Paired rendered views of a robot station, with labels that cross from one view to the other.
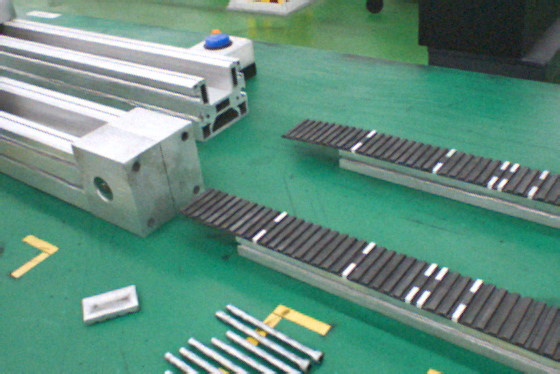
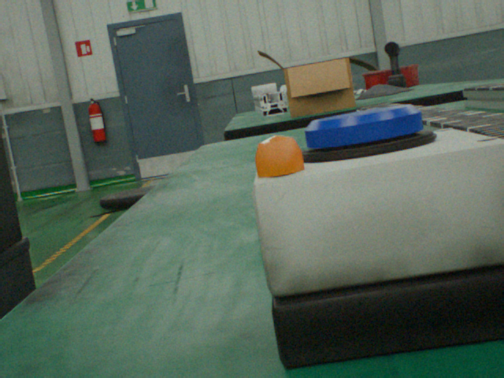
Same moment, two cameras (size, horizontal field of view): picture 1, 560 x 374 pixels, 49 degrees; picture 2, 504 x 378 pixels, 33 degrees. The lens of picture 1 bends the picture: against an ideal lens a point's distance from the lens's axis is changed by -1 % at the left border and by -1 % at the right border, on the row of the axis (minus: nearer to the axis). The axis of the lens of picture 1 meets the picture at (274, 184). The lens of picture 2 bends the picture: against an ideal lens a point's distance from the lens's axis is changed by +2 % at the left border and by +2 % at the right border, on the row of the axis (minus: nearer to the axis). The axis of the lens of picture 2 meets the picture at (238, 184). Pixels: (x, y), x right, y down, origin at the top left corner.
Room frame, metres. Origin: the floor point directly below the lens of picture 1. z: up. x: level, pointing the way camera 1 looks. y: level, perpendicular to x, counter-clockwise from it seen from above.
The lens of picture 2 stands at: (1.18, 0.27, 0.87)
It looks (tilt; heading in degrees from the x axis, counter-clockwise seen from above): 6 degrees down; 232
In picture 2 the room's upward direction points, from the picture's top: 10 degrees counter-clockwise
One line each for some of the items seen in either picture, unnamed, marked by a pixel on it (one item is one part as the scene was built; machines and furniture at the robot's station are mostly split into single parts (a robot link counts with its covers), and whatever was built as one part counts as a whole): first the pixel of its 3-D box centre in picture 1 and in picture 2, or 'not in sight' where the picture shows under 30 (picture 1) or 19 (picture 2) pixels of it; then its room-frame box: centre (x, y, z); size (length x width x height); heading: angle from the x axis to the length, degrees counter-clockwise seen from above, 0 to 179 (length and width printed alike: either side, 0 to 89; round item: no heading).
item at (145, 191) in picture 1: (148, 164); not in sight; (0.62, 0.14, 0.83); 0.12 x 0.09 x 0.10; 139
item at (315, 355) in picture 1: (272, 331); not in sight; (0.38, 0.02, 0.78); 0.11 x 0.01 x 0.01; 45
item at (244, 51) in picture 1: (217, 63); (403, 227); (0.96, 0.07, 0.81); 0.10 x 0.08 x 0.06; 139
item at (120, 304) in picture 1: (110, 304); not in sight; (0.44, 0.17, 0.78); 0.05 x 0.03 x 0.01; 103
